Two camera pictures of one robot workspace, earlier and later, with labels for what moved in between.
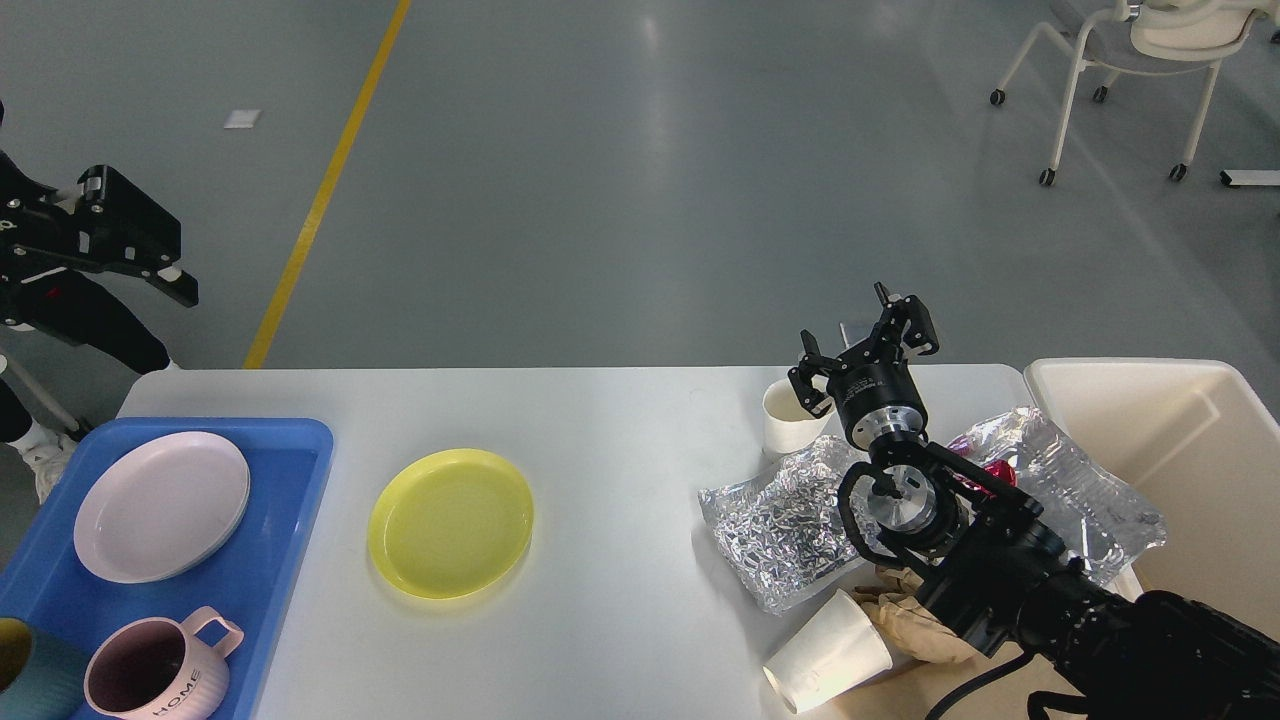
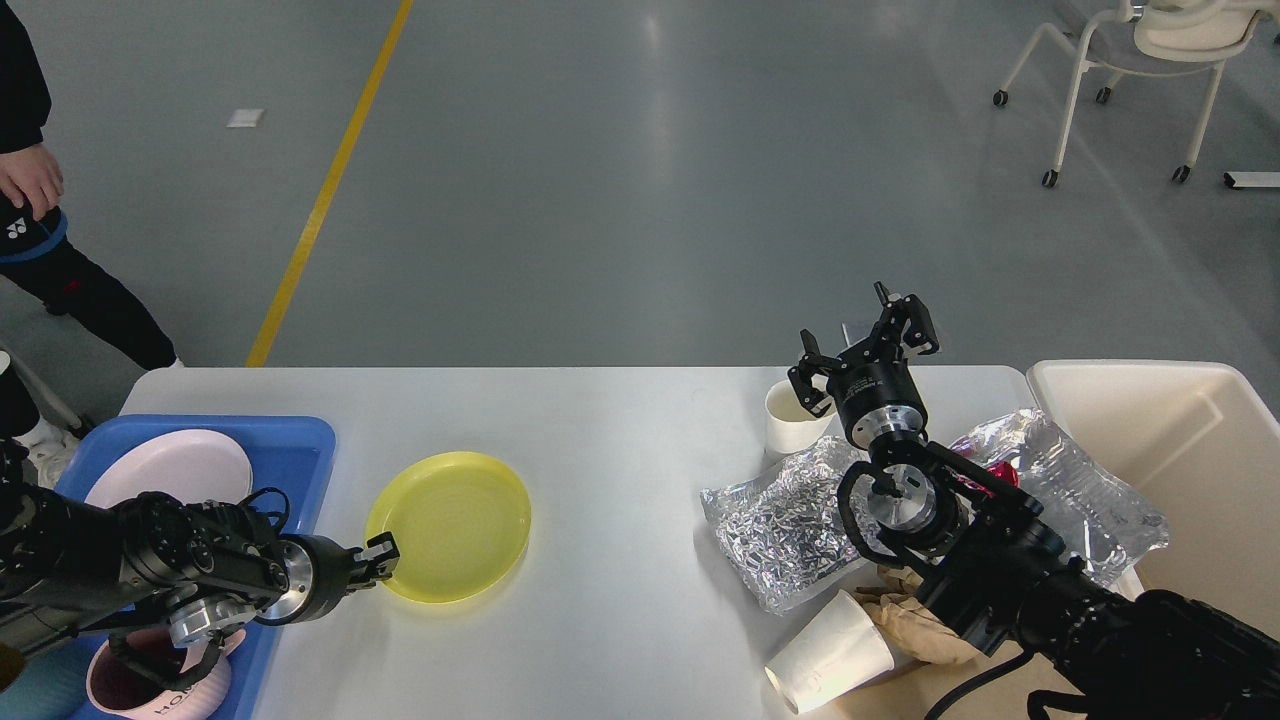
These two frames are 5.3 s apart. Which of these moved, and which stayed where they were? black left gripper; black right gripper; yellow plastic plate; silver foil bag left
Moved: black left gripper
Stayed: yellow plastic plate; silver foil bag left; black right gripper
